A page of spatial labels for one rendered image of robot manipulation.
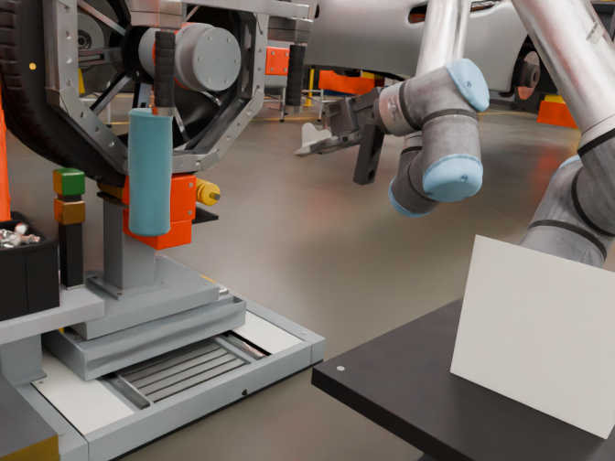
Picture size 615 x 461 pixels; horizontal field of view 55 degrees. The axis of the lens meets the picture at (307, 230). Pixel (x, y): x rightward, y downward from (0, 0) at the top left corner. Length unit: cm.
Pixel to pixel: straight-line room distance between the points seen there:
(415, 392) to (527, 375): 21
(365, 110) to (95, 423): 87
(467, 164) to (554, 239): 29
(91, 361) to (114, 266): 27
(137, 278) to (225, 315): 27
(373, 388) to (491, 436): 22
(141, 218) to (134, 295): 39
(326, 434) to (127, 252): 68
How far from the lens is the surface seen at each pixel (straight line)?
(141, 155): 124
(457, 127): 94
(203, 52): 125
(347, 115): 108
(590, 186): 114
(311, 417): 156
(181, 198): 144
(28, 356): 156
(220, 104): 159
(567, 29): 115
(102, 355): 151
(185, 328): 163
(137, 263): 163
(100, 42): 187
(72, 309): 104
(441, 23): 123
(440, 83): 98
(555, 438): 113
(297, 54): 133
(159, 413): 143
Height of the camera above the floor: 89
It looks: 17 degrees down
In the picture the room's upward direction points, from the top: 6 degrees clockwise
